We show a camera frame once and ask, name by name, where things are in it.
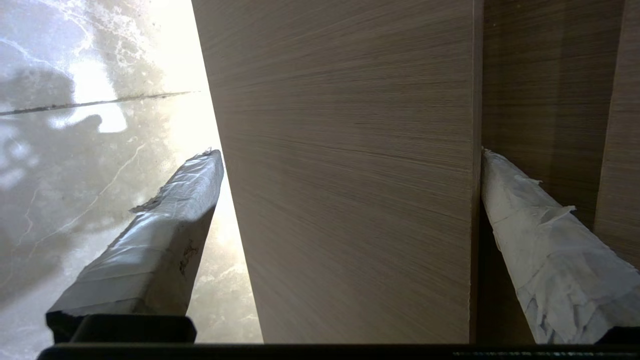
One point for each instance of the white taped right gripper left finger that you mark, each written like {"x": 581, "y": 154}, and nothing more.
{"x": 145, "y": 270}

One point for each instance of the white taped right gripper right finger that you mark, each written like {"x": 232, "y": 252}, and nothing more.
{"x": 560, "y": 270}

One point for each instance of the wooden vanity drawer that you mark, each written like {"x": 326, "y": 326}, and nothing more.
{"x": 350, "y": 175}

